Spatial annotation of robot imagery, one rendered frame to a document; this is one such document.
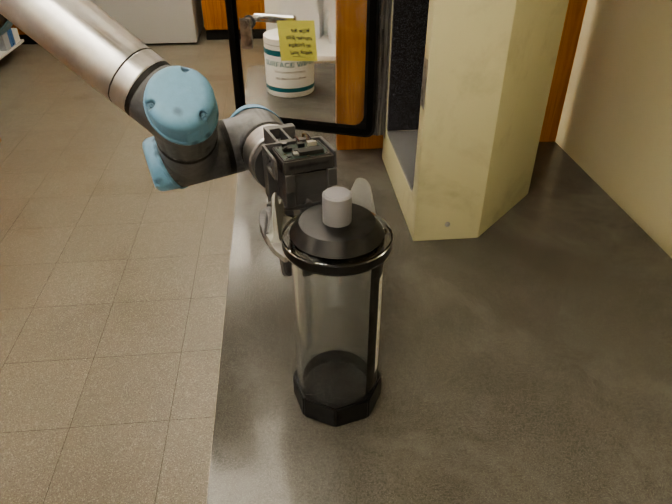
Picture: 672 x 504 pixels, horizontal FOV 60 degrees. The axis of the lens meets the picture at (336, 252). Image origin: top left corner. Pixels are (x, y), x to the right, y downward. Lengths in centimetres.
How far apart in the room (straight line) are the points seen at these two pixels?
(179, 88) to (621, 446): 61
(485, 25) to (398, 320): 41
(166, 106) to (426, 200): 45
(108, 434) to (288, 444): 137
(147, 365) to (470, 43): 164
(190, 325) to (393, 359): 159
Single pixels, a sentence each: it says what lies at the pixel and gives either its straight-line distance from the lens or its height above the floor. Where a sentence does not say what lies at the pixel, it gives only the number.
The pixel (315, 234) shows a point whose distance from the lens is 54.
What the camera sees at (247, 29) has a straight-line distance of 121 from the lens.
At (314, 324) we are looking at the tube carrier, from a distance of 58.
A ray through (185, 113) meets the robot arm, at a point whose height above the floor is 125.
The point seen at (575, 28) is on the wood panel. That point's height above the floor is 118.
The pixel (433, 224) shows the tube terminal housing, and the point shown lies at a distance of 96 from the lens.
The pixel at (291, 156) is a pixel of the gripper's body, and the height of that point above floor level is 120.
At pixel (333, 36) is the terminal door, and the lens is 117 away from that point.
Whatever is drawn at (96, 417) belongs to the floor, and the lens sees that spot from 205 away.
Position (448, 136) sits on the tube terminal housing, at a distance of 89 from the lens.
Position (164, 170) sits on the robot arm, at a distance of 78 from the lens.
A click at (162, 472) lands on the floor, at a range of 186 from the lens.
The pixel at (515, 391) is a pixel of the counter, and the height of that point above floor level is 94.
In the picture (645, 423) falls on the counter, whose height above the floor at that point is 94.
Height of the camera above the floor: 147
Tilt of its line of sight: 34 degrees down
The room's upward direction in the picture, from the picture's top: straight up
